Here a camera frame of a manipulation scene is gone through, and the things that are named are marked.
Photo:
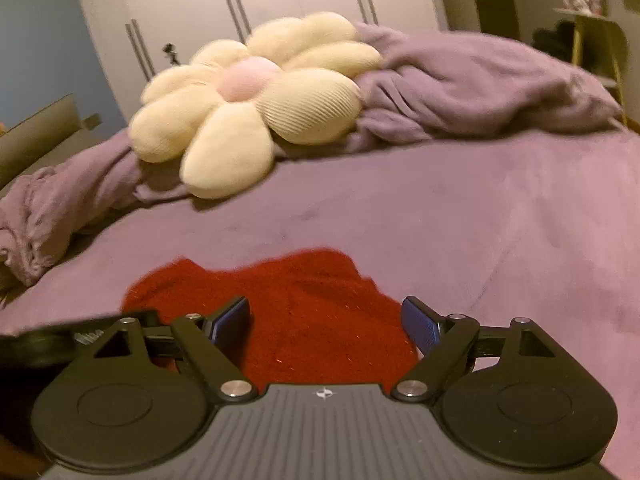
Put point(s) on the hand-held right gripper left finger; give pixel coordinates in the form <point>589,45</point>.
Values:
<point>227,322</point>

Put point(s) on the yellow round side table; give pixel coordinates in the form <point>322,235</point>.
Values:
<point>600,45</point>

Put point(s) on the white wardrobe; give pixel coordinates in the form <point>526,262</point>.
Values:
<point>200,10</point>

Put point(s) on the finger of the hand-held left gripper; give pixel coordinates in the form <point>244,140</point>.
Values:
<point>90,332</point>

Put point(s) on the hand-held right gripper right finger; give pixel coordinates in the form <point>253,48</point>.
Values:
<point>422,325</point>

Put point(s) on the dark red knit sweater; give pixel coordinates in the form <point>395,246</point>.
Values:
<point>310,310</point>

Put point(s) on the crumpled purple blanket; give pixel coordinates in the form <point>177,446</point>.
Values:
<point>475,85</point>

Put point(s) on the purple covered bed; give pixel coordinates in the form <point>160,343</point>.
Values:
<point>450,210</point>

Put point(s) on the small dark wardrobe key tassel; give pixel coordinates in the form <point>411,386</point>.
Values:
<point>171,53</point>

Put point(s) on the cream flower-shaped pillow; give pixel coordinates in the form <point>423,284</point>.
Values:
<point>300,105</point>

